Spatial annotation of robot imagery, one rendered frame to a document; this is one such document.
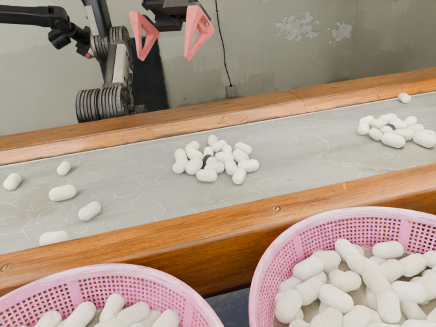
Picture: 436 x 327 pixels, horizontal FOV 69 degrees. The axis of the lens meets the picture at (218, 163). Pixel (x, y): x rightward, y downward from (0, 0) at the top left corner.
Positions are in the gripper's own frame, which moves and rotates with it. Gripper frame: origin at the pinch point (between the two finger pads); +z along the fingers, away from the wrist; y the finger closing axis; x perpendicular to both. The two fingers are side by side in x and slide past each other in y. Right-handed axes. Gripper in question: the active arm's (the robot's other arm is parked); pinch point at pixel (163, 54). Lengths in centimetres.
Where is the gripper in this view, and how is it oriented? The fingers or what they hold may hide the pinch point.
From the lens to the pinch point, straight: 58.4
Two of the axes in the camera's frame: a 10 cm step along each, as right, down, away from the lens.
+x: -3.9, -1.9, -9.0
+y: -8.9, -1.4, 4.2
